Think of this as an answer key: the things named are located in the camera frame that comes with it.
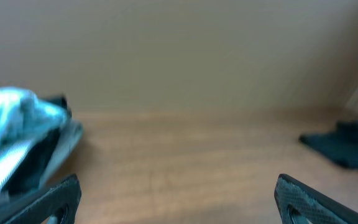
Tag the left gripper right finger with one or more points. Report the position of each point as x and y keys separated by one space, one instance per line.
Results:
x=298 y=203

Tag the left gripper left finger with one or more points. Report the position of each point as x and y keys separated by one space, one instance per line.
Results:
x=58 y=201

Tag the black t-shirt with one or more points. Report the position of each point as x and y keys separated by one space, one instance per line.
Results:
x=340 y=145

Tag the grey folded garment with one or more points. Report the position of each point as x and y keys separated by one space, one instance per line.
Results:
x=69 y=138

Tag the white dotted folded garment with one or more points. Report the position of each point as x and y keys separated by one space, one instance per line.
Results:
x=11 y=157

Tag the light blue crumpled garment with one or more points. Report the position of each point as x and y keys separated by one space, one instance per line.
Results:
x=24 y=115

